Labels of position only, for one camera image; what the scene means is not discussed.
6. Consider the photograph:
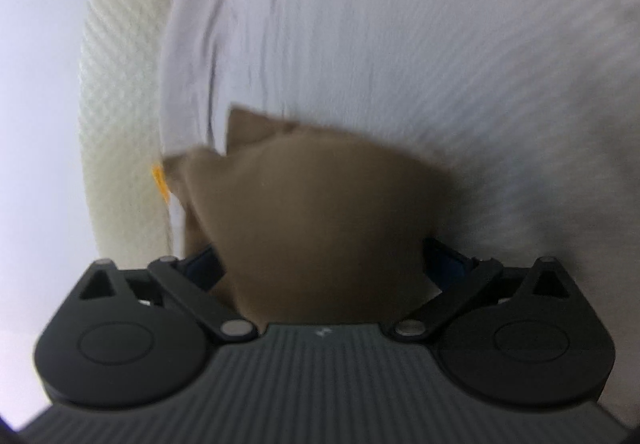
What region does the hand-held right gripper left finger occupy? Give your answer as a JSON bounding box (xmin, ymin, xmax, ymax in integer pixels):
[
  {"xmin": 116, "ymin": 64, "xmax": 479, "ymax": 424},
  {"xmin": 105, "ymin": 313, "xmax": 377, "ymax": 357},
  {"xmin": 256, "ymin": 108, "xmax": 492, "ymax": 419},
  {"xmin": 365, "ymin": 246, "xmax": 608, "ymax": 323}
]
[{"xmin": 75, "ymin": 247, "xmax": 257, "ymax": 343}]

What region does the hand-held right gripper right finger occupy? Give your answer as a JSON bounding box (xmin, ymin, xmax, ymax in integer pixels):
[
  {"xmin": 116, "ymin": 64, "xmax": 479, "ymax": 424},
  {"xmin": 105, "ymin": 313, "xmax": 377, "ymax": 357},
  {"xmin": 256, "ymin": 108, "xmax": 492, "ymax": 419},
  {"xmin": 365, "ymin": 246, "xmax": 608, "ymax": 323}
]
[{"xmin": 392, "ymin": 237, "xmax": 572, "ymax": 340}]

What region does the brown garment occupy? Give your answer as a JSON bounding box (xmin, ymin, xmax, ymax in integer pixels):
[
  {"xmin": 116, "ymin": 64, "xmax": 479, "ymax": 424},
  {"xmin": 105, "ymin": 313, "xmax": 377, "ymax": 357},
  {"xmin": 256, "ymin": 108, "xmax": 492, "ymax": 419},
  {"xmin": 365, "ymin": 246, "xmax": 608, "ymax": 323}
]
[{"xmin": 162, "ymin": 107, "xmax": 453, "ymax": 325}]

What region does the orange cloth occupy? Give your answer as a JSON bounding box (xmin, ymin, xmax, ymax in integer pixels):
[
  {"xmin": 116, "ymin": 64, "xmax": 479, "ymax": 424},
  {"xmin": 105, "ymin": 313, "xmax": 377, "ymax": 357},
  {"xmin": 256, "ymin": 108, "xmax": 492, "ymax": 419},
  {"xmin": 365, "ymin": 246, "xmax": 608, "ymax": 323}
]
[{"xmin": 151, "ymin": 163, "xmax": 171, "ymax": 201}]

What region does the cream quilted headboard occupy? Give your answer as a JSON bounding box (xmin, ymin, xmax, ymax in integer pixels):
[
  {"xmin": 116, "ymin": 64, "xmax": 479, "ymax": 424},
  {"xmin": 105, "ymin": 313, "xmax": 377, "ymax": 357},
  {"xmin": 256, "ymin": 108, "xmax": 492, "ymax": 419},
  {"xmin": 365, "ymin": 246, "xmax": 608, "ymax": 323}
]
[{"xmin": 77, "ymin": 0, "xmax": 193, "ymax": 262}]

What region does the bed with grey sheet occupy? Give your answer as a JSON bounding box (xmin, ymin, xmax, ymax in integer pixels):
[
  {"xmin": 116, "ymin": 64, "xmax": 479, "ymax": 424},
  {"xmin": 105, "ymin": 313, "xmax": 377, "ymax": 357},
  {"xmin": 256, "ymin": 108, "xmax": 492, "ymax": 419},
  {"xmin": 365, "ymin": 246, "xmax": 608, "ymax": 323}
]
[{"xmin": 157, "ymin": 0, "xmax": 640, "ymax": 425}]

